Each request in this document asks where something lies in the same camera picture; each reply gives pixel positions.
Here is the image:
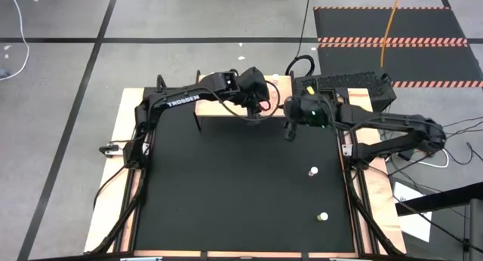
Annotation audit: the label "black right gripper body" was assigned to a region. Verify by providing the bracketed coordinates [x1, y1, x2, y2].
[283, 94, 339, 129]

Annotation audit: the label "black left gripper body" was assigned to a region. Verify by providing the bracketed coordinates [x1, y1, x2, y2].
[239, 78, 272, 113]

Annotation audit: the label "wooden shelf black legs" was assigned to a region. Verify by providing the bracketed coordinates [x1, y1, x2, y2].
[192, 69, 297, 134]

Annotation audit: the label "black table mat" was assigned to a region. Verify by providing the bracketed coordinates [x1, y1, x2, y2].
[132, 91, 358, 254]

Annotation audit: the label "black striped floor mat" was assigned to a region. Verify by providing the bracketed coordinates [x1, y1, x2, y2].
[312, 6, 483, 89]

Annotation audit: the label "white paper sheet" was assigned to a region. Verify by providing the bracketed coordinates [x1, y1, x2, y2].
[392, 180, 433, 243]

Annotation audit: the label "black desk edge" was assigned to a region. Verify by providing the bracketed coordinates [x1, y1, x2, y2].
[394, 181, 483, 216]

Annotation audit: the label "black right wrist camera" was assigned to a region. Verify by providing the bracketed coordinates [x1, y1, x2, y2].
[284, 121, 298, 143]

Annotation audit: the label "thick black cable loop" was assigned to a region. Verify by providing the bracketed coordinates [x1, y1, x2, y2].
[285, 54, 316, 79]

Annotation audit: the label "thin black floor cable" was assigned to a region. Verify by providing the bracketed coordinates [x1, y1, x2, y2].
[294, 0, 314, 62]
[394, 200, 471, 250]

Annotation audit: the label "yellow-orange hanging cable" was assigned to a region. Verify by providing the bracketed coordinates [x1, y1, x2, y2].
[379, 0, 404, 69]

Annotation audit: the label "white cable loop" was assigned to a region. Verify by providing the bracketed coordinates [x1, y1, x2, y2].
[413, 149, 451, 170]

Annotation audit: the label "grey metal post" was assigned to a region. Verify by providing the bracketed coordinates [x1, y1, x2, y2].
[469, 198, 483, 261]

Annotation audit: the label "white floor cable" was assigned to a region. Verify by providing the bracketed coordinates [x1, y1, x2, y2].
[0, 0, 30, 81]

